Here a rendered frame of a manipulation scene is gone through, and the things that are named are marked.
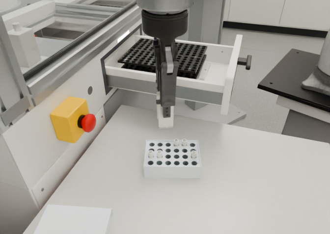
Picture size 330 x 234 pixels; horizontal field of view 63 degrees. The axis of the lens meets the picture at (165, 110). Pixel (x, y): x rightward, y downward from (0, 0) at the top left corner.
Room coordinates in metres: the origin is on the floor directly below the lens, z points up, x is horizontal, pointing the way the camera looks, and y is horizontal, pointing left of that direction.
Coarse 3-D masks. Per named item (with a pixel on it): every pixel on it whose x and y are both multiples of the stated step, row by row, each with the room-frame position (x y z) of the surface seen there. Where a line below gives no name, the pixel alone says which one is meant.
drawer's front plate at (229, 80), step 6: (240, 36) 0.79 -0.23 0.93; (240, 42) 0.75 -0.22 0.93; (234, 48) 0.71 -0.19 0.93; (234, 54) 0.66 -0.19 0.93; (234, 60) 0.63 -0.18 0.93; (228, 66) 0.60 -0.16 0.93; (234, 66) 0.60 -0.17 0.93; (228, 72) 0.57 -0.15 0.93; (234, 72) 0.57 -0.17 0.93; (228, 78) 0.54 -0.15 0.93; (228, 84) 0.54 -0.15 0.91; (228, 90) 0.54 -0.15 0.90; (228, 96) 0.54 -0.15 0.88; (222, 102) 0.54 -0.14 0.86; (228, 102) 0.54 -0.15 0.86; (222, 108) 0.54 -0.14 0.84; (222, 114) 0.54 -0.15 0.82
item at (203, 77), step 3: (207, 63) 0.77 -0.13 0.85; (210, 63) 0.77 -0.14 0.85; (207, 66) 0.75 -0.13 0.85; (204, 69) 0.73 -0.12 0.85; (207, 69) 0.73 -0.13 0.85; (204, 72) 0.71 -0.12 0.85; (207, 72) 0.73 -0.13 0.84; (201, 75) 0.70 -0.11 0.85; (204, 75) 0.70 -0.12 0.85; (201, 78) 0.68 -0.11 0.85; (204, 78) 0.68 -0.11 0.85
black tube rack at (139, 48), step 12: (132, 48) 0.77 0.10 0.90; (144, 48) 0.77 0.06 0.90; (180, 48) 0.77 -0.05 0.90; (192, 48) 0.77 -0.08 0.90; (120, 60) 0.69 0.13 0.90; (132, 60) 0.69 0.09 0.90; (144, 60) 0.69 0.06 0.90; (180, 60) 0.69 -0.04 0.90; (192, 60) 0.69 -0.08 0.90; (204, 60) 0.75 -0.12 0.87; (180, 72) 0.67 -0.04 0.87
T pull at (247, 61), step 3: (240, 57) 0.68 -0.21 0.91; (249, 57) 0.68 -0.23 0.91; (240, 60) 0.66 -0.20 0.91; (243, 60) 0.66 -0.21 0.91; (246, 60) 0.66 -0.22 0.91; (249, 60) 0.66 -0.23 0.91; (237, 63) 0.66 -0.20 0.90; (240, 63) 0.66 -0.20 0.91; (243, 63) 0.66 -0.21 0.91; (246, 63) 0.65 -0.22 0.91; (249, 63) 0.64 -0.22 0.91; (246, 66) 0.63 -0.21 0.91; (249, 66) 0.63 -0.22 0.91; (246, 69) 0.63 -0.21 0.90; (249, 69) 0.63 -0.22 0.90
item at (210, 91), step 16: (128, 48) 0.83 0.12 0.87; (208, 48) 0.81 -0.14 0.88; (224, 48) 0.80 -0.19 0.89; (112, 64) 0.72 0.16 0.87; (224, 64) 0.79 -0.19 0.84; (112, 80) 0.65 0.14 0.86; (128, 80) 0.63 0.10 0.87; (144, 80) 0.62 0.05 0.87; (176, 80) 0.59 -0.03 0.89; (192, 80) 0.58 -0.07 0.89; (208, 80) 0.68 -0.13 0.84; (224, 80) 0.68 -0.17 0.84; (176, 96) 0.59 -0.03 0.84; (192, 96) 0.58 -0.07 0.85; (208, 96) 0.57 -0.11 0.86
